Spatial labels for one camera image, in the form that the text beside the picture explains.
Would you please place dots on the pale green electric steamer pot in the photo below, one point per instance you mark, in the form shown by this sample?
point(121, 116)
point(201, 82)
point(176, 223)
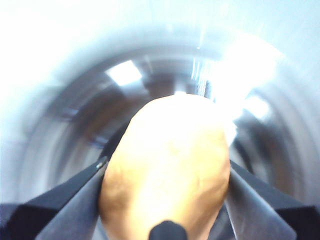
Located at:
point(75, 105)

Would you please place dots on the brown potato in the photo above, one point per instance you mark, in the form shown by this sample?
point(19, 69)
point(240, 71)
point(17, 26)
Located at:
point(162, 162)

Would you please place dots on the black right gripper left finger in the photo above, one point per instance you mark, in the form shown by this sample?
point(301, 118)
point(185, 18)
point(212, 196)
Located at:
point(62, 212)

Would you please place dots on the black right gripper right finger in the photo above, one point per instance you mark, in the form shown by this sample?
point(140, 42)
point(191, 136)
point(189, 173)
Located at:
point(262, 220)

